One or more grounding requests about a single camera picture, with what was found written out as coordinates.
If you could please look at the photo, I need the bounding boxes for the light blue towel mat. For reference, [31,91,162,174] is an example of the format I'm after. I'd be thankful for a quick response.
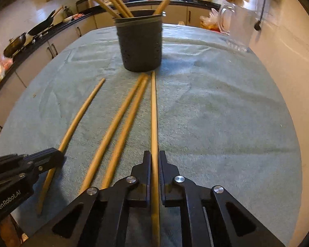
[0,24,302,244]

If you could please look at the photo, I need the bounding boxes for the lidded wok pot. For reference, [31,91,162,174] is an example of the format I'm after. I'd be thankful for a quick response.
[3,32,26,58]

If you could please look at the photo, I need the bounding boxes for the black frying pan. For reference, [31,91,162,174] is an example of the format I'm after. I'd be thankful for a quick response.
[28,10,55,36]

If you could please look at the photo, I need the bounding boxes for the dark perforated utensil holder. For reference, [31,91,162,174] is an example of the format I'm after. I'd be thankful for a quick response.
[114,9,165,72]

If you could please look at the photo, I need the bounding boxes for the steel cooking pot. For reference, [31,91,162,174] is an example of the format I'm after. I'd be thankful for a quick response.
[76,0,99,13]

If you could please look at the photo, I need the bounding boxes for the plastic bag with food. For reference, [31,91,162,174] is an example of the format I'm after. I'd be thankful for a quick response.
[200,8,220,32]

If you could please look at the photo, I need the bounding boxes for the clear glass pitcher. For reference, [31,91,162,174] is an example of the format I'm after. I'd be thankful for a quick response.
[218,0,256,52]

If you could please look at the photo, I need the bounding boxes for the black power plug cable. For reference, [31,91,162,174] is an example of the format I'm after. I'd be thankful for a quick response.
[253,0,269,31]

